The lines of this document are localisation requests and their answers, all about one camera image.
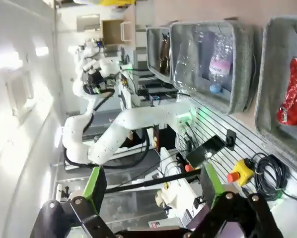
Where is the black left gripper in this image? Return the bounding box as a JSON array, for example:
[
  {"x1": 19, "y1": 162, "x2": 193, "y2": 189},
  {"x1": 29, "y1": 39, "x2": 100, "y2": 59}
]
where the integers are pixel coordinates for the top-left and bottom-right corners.
[{"x1": 82, "y1": 71, "x2": 108, "y2": 95}]

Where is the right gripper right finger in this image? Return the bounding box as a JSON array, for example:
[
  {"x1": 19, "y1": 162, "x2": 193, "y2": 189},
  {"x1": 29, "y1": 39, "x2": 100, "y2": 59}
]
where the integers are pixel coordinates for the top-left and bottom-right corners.
[{"x1": 188, "y1": 162, "x2": 284, "y2": 238}]

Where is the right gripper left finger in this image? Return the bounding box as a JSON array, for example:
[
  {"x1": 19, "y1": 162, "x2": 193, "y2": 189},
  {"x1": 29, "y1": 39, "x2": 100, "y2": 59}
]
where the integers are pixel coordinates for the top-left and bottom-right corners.
[{"x1": 30, "y1": 165, "x2": 115, "y2": 238}]

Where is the yellow emergency stop button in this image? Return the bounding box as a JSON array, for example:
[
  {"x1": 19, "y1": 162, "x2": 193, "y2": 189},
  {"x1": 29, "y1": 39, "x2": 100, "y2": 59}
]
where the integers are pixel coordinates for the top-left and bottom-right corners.
[{"x1": 227, "y1": 159, "x2": 254, "y2": 187}]

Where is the black phone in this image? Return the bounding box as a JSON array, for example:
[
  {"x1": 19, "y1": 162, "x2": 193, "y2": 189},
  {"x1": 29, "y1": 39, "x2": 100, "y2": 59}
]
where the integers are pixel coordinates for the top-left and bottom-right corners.
[{"x1": 185, "y1": 134, "x2": 226, "y2": 169}]

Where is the white equipment housing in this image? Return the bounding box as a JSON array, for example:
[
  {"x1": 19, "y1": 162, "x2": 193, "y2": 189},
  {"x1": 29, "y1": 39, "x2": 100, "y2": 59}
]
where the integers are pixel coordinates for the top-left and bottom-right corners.
[{"x1": 154, "y1": 147, "x2": 204, "y2": 212}]

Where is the open wooden box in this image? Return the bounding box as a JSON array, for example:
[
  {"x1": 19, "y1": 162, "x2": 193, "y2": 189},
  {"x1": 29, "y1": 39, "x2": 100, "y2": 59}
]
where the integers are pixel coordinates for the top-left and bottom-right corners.
[{"x1": 101, "y1": 19, "x2": 126, "y2": 47}]

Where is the black tripod rod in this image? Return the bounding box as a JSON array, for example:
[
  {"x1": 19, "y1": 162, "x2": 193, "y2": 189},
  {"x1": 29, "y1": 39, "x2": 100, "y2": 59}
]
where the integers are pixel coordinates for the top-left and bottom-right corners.
[{"x1": 104, "y1": 168, "x2": 204, "y2": 194}]

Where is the black electronics box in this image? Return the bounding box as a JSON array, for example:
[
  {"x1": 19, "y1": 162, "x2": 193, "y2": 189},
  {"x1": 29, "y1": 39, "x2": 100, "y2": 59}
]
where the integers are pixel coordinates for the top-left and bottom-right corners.
[{"x1": 137, "y1": 82, "x2": 179, "y2": 103}]

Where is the brown glass bottle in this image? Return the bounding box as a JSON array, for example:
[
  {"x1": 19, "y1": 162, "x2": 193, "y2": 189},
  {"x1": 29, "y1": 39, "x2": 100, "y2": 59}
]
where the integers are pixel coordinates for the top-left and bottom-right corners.
[{"x1": 158, "y1": 32, "x2": 172, "y2": 75}]

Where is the yellow plastic object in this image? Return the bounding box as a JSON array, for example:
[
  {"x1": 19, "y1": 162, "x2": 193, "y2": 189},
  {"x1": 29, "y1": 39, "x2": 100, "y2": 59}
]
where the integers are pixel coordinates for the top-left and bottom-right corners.
[{"x1": 99, "y1": 0, "x2": 137, "y2": 7}]

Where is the crushed clear plastic bottle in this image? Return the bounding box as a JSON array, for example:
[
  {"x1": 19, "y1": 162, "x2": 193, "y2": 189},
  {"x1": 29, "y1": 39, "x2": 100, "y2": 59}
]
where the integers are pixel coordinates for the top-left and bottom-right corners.
[{"x1": 174, "y1": 24, "x2": 212, "y2": 88}]

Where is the red snack bag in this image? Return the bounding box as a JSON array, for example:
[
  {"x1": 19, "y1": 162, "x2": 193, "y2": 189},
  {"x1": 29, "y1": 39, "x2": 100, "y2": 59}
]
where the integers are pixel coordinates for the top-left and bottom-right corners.
[{"x1": 276, "y1": 57, "x2": 297, "y2": 126}]

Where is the clear bottle with pink label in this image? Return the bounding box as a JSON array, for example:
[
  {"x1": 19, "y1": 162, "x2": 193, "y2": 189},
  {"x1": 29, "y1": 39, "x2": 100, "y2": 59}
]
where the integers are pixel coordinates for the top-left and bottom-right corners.
[{"x1": 209, "y1": 31, "x2": 235, "y2": 95}]

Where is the black phone mount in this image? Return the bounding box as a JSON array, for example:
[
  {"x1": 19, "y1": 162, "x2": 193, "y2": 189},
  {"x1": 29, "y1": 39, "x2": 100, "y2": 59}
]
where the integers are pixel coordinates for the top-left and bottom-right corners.
[{"x1": 225, "y1": 128, "x2": 237, "y2": 150}]

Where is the coiled black cable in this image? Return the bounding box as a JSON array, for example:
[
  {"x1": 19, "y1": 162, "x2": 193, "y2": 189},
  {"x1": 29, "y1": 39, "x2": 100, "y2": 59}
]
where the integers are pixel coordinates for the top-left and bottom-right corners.
[{"x1": 252, "y1": 152, "x2": 297, "y2": 207}]

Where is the slotted aluminium base plate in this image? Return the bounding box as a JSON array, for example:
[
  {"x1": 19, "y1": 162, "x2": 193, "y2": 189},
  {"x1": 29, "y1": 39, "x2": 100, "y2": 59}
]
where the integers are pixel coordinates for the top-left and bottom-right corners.
[{"x1": 175, "y1": 101, "x2": 297, "y2": 190}]

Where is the white wall panel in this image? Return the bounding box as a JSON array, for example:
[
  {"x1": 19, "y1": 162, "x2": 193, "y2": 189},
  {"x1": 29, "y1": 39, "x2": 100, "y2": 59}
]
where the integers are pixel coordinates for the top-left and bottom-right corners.
[{"x1": 5, "y1": 70, "x2": 35, "y2": 118}]

